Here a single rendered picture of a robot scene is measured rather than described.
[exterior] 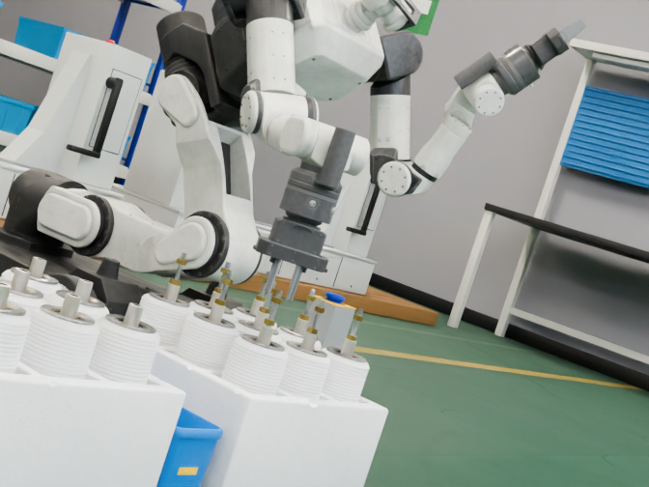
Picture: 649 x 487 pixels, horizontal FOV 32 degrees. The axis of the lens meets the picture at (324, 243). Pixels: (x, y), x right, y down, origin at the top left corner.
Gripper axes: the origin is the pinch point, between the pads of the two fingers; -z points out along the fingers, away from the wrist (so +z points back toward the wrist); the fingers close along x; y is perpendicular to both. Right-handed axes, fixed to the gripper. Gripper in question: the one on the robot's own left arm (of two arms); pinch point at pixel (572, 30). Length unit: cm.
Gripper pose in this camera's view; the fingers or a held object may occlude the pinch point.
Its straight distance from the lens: 249.3
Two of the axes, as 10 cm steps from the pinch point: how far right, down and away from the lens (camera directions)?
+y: -5.7, -8.2, -0.5
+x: -0.8, 1.2, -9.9
